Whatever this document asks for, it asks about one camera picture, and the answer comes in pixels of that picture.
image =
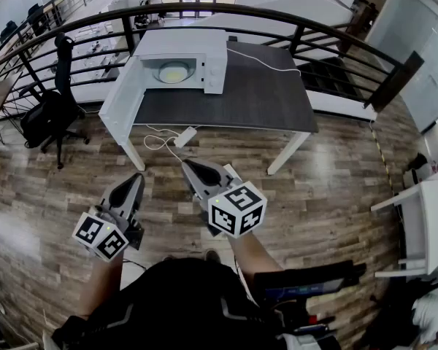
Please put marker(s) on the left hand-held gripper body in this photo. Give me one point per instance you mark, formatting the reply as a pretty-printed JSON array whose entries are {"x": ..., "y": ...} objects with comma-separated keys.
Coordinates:
[{"x": 95, "y": 233}]

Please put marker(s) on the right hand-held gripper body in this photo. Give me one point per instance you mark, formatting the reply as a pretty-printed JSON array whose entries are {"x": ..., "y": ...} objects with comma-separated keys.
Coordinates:
[{"x": 237, "y": 210}]

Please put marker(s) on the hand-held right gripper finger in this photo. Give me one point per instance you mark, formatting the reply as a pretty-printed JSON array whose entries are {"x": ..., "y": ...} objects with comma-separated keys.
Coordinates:
[
  {"x": 193, "y": 184},
  {"x": 219, "y": 170}
]

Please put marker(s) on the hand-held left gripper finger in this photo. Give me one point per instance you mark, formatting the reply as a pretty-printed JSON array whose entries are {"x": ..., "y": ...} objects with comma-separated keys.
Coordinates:
[
  {"x": 113, "y": 192},
  {"x": 138, "y": 202}
]

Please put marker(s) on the white plate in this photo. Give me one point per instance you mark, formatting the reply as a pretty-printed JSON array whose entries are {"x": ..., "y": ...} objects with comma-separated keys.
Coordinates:
[{"x": 173, "y": 73}]

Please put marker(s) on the white microwave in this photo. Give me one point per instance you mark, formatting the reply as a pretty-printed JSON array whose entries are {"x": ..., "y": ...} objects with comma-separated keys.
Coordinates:
[{"x": 182, "y": 42}]

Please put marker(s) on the person's left forearm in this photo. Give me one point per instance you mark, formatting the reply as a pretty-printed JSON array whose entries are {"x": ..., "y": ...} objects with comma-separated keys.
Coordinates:
[{"x": 102, "y": 286}]

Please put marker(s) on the person's right forearm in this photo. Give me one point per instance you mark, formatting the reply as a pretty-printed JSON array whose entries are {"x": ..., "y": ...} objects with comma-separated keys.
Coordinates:
[{"x": 252, "y": 257}]

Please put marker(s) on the white power strip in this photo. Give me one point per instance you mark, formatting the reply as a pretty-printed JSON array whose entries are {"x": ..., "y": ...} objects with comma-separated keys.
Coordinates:
[{"x": 185, "y": 137}]

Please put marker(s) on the person's dark shoe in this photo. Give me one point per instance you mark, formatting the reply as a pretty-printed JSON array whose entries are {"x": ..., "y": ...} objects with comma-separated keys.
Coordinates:
[{"x": 212, "y": 256}]

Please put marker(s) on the dark table with white legs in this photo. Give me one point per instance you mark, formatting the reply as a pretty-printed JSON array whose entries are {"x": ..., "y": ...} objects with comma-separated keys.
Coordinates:
[{"x": 248, "y": 100}]

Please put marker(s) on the black mesh office chair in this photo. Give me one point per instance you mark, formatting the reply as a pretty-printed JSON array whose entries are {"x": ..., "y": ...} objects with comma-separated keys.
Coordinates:
[{"x": 49, "y": 117}]

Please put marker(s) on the person's black clothing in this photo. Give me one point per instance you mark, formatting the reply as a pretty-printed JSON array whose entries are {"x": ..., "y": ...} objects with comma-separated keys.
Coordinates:
[{"x": 182, "y": 305}]

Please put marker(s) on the long white table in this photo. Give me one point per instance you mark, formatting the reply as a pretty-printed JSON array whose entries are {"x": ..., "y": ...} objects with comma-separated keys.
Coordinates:
[{"x": 95, "y": 49}]

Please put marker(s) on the yellow black floor tape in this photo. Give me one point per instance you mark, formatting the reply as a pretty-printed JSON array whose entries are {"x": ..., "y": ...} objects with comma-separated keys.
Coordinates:
[{"x": 383, "y": 159}]

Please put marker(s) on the black curved metal railing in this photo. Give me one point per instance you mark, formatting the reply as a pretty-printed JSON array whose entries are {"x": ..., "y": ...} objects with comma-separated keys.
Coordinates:
[{"x": 263, "y": 13}]

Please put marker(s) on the black desk chair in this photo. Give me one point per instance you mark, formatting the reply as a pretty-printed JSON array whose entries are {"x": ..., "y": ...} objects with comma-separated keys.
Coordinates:
[
  {"x": 9, "y": 31},
  {"x": 37, "y": 18}
]

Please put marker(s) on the white side furniture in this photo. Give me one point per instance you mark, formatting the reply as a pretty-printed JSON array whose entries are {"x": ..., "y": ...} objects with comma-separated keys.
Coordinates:
[{"x": 432, "y": 224}]

